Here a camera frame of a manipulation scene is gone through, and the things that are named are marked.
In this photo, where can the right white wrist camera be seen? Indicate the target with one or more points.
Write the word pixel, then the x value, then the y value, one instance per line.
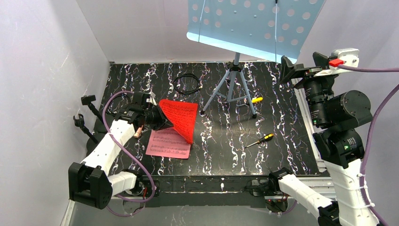
pixel 340 57

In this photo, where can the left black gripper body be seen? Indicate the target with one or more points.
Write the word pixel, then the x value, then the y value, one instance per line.
pixel 156 115

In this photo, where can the light blue music stand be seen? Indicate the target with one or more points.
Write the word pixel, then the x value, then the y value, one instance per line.
pixel 266 29

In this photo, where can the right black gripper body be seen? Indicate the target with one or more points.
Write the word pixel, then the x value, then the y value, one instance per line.
pixel 306 70

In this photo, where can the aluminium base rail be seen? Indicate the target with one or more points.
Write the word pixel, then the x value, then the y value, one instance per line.
pixel 197 201

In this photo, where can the pink sheet music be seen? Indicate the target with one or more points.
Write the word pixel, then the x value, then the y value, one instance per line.
pixel 168 143

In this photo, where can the beige pink microphone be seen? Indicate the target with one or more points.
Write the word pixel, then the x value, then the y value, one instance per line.
pixel 138 132

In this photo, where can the black yellow screwdriver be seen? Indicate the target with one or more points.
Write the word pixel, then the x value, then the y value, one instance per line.
pixel 266 138

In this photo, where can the black round mic stand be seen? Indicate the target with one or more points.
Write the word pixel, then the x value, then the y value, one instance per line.
pixel 88 101
pixel 80 123

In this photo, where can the yellow handled screwdriver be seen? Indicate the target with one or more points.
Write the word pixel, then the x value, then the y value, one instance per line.
pixel 253 100

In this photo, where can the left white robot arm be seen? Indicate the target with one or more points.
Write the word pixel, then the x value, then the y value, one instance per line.
pixel 89 180

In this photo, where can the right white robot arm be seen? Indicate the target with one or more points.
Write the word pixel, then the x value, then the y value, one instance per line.
pixel 339 145

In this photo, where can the red sheet music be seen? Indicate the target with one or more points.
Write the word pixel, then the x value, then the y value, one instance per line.
pixel 182 115

